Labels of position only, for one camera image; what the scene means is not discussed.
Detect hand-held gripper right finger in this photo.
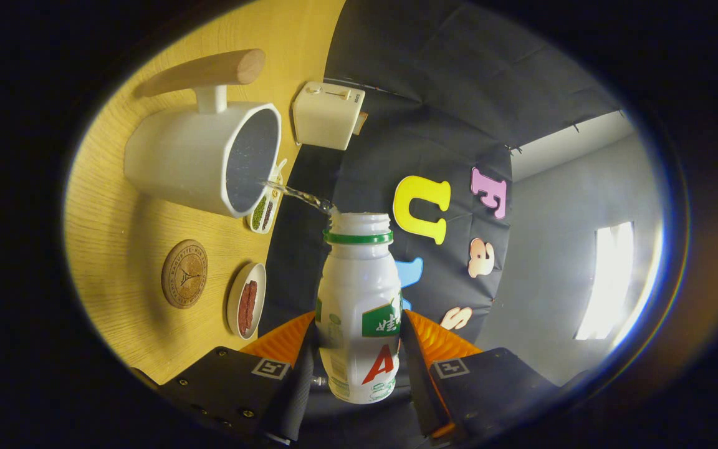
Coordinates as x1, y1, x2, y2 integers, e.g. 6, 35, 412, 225
400, 309, 559, 440

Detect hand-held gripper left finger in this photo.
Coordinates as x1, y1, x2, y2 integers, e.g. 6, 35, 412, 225
160, 310, 317, 445

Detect white juice bottle green label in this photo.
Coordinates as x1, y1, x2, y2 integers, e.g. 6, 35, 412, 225
315, 212, 403, 405

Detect round cork coaster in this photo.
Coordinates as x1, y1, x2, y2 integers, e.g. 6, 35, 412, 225
161, 239, 209, 309

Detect clear juice stream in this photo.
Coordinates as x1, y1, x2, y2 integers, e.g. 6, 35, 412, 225
262, 181, 335, 216

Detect white cup wooden handle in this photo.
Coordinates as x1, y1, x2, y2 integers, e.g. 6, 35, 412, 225
123, 49, 282, 219

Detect red sausages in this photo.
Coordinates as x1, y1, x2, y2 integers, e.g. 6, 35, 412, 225
237, 281, 259, 337

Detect white round plate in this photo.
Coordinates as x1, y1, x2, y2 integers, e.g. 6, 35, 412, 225
226, 262, 267, 340

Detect white divided dish with beans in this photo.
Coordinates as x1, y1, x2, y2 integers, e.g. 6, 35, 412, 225
248, 159, 287, 235

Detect wooden table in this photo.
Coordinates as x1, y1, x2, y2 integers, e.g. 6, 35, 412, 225
63, 0, 347, 384

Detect cream toaster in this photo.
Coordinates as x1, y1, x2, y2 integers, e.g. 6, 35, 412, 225
292, 81, 369, 152

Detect black backdrop cloth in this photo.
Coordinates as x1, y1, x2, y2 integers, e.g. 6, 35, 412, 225
259, 0, 625, 437

